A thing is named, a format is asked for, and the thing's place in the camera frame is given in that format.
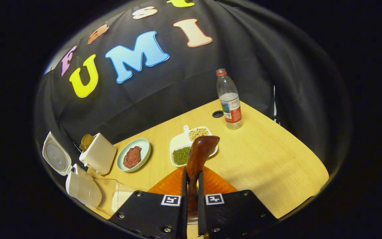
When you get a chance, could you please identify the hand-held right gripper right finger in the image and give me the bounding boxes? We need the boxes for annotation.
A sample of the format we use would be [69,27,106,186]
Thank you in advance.
[197,166,278,239]

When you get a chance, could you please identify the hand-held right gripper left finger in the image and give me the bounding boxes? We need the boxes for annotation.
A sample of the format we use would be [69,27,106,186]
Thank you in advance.
[109,165,189,239]

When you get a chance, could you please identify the brown wooden spoon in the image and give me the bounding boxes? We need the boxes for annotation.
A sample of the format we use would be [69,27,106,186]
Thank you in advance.
[186,135,220,221]

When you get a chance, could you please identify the white rice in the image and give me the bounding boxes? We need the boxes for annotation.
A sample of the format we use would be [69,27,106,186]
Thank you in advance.
[111,191,135,213]

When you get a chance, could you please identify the clear plastic rice box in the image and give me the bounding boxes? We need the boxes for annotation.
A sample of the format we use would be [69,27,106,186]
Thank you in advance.
[87,178,137,216]

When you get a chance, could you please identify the white rice cooker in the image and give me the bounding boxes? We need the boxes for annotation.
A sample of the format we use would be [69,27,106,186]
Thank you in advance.
[42,131,102,208]

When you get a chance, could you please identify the green mung beans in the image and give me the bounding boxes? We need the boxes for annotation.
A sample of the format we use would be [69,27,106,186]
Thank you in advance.
[173,146,191,165]

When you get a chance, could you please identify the white divided dish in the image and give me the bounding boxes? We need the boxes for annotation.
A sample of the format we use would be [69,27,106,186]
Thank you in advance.
[169,125,219,167]

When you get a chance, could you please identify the red meat piece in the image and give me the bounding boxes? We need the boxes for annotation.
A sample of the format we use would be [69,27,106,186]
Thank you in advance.
[123,146,142,169]

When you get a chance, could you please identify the pale green plate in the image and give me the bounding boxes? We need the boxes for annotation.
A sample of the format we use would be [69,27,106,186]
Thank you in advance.
[116,138,151,172]

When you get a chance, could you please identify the yellow soybeans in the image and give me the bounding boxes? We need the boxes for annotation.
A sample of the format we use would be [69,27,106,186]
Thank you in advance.
[189,128,209,141]

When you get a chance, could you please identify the white toaster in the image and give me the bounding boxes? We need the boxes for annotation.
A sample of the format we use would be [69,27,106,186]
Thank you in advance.
[79,133,117,175]

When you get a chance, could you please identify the clear plastic water bottle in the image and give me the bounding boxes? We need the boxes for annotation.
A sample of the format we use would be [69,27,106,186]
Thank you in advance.
[216,68,243,130]

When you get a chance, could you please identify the brown bread slice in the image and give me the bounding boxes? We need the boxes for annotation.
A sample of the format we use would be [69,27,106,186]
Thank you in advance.
[79,134,95,152]

